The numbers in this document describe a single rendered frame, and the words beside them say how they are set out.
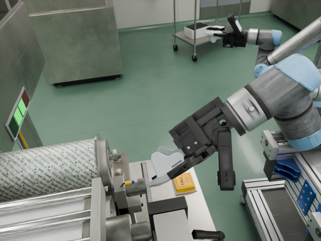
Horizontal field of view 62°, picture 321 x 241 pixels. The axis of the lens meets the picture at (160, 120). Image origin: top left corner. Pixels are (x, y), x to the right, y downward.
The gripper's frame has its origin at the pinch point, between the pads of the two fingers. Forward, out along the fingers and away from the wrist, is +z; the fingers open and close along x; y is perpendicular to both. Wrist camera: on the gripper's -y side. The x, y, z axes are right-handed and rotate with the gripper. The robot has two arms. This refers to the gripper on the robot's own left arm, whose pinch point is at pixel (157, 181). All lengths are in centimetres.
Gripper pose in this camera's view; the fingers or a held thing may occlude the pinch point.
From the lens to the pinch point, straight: 55.7
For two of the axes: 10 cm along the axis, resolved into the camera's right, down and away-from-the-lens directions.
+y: -5.8, -8.2, 0.3
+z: -8.0, 5.7, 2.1
